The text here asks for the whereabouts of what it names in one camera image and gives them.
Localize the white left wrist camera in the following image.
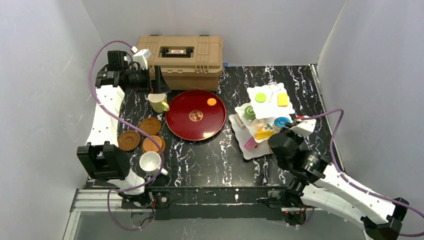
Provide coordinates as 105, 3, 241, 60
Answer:
130, 46, 152, 70

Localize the brown wooden coaster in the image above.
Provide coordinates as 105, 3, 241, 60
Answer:
138, 117, 162, 136

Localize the round red tray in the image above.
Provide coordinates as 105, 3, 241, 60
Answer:
165, 89, 227, 141

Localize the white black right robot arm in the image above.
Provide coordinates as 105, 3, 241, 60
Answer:
267, 119, 408, 240

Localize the pink rectangular cake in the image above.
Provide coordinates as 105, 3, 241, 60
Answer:
243, 136, 258, 151

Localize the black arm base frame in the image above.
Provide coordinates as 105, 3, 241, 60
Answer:
120, 185, 319, 226

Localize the orange round cookie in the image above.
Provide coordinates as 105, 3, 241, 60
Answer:
207, 97, 217, 107

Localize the yellow triangular cake slice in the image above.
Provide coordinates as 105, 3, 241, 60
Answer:
255, 127, 274, 140

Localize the green round macaron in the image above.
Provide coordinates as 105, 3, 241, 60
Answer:
254, 92, 267, 103

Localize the light wooden coaster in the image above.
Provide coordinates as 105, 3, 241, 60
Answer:
142, 135, 166, 154

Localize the blue frosted donut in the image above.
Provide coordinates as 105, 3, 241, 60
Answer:
273, 117, 291, 131

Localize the tan plastic toolbox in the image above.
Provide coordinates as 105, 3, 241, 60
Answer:
136, 35, 223, 92

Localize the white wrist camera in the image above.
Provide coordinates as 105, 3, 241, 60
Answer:
130, 46, 152, 70
292, 116, 317, 138

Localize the white round cake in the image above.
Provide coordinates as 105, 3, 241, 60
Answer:
251, 118, 265, 132

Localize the white triangular cake slice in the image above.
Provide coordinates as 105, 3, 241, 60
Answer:
234, 113, 245, 128

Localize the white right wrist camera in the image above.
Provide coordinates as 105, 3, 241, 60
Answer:
292, 116, 317, 138

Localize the white mug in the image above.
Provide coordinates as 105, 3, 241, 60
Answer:
139, 151, 169, 177

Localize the dark brown coaster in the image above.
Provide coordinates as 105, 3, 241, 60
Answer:
117, 130, 141, 152

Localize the pale yellow mug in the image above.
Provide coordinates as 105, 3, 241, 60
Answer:
147, 93, 170, 113

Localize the orange square cake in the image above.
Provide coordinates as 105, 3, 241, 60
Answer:
277, 92, 290, 107

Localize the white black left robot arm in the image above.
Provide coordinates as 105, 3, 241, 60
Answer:
77, 47, 170, 196

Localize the white three-tier cake stand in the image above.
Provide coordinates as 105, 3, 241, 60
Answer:
228, 82, 295, 160

